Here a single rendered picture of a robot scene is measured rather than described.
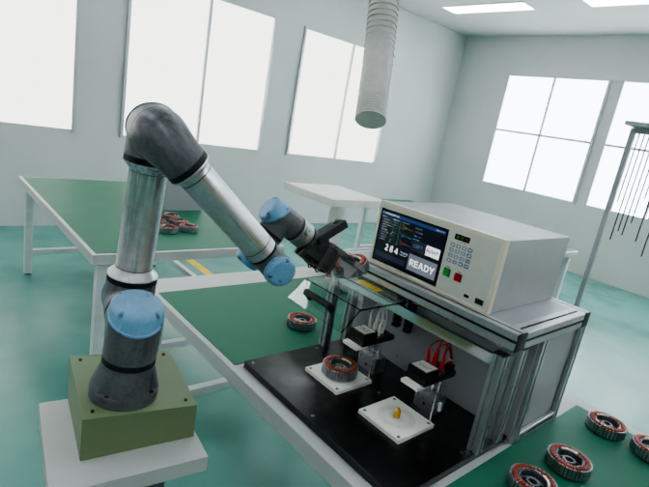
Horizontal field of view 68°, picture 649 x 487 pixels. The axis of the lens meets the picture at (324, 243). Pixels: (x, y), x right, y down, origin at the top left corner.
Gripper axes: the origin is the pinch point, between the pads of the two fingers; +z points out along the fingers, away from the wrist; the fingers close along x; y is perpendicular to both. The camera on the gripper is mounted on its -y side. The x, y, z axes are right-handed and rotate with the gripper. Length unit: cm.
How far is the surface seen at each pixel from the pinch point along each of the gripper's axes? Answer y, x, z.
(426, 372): 16.7, 28.5, 17.8
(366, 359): 21.1, -0.2, 26.1
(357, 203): -39, -58, 34
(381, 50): -117, -83, 16
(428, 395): 21.3, 24.9, 28.7
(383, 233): -14.6, 0.6, 3.9
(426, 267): -9.5, 18.1, 9.0
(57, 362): 105, -175, 3
